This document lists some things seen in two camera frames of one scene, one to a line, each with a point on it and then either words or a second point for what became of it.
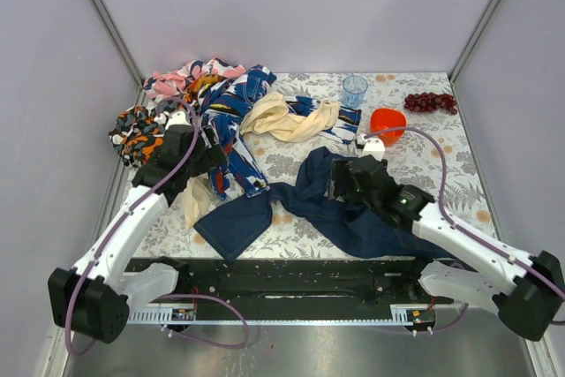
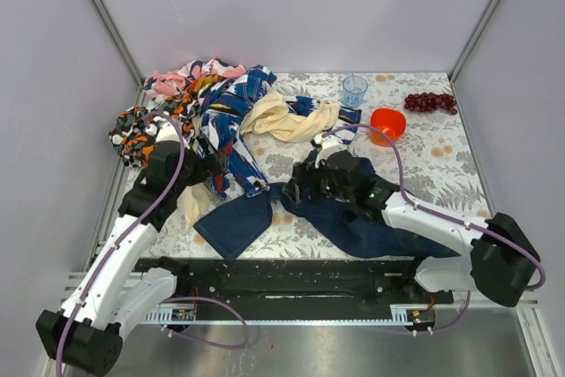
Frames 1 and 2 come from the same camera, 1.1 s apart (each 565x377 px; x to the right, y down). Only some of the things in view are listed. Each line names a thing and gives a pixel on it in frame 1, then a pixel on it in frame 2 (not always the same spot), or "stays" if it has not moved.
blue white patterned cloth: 235,170 stays
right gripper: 342,178 → 301,180
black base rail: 299,288 stays
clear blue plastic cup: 353,89 stays
